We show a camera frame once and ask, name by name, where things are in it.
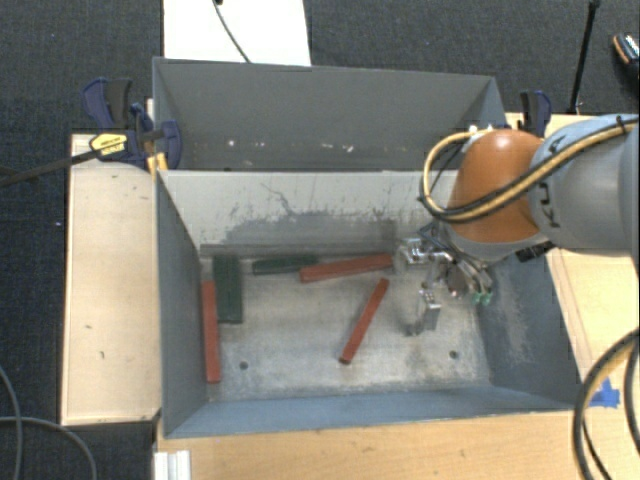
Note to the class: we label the pale wood board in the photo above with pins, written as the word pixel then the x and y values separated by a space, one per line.
pixel 112 293

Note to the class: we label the red-brown flat block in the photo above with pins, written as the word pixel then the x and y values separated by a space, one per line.
pixel 345 267
pixel 365 320
pixel 211 333

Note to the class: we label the dark green flat block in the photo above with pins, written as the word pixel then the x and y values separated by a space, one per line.
pixel 228 288
pixel 284 264

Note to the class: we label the grey metal bin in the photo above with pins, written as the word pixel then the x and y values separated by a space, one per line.
pixel 310 338

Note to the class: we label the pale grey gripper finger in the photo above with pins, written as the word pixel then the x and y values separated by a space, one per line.
pixel 420 313
pixel 433 315

